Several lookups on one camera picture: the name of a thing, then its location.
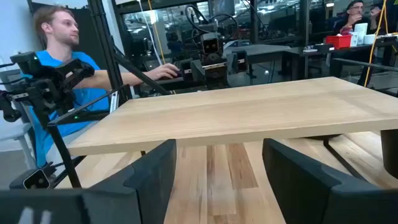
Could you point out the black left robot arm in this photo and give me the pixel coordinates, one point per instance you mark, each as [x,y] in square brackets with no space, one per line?
[207,27]

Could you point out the white container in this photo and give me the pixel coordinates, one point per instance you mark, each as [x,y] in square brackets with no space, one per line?
[361,31]

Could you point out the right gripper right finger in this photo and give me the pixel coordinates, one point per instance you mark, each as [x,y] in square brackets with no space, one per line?
[298,186]

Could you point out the person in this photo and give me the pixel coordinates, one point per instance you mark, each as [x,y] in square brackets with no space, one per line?
[354,14]
[59,31]

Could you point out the black rig frame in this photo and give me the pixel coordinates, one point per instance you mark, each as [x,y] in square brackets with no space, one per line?
[105,46]

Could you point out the black plant pot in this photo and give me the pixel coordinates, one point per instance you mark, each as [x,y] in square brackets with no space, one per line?
[390,152]

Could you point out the white chair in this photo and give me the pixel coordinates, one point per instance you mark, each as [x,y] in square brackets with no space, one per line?
[12,130]

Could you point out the grey work table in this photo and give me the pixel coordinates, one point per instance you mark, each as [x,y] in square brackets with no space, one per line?
[258,49]

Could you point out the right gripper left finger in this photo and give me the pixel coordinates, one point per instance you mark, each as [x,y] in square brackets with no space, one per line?
[149,186]

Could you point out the red plastic bin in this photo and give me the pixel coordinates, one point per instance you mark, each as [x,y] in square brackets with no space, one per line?
[339,42]

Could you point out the black-framed wooden shelf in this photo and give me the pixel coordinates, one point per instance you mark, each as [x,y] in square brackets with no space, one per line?
[248,112]

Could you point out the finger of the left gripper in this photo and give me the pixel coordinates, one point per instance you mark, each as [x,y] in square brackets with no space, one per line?
[198,74]
[237,62]

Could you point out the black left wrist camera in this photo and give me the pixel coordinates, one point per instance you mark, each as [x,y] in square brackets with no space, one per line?
[211,45]

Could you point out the black office desk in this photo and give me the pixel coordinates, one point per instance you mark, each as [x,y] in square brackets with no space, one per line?
[311,51]

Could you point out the small black camera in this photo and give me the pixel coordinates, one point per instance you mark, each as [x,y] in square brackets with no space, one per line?
[35,179]

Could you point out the white cup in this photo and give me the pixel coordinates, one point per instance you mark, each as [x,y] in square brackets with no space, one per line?
[370,39]

